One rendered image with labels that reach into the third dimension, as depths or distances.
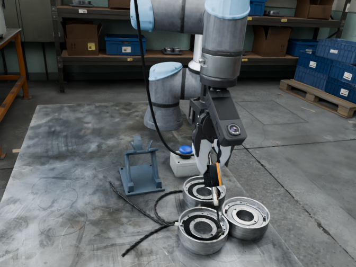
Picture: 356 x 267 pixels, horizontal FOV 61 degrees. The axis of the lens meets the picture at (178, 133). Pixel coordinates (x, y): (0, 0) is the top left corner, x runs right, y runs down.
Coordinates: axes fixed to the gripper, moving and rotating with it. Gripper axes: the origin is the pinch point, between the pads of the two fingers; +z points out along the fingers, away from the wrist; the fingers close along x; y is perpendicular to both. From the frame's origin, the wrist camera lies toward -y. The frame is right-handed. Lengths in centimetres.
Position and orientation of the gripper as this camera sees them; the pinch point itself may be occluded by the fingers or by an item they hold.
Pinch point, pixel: (211, 169)
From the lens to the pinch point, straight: 65.5
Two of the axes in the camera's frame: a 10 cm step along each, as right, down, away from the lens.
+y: -3.2, -4.3, 8.4
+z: -0.6, 9.0, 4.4
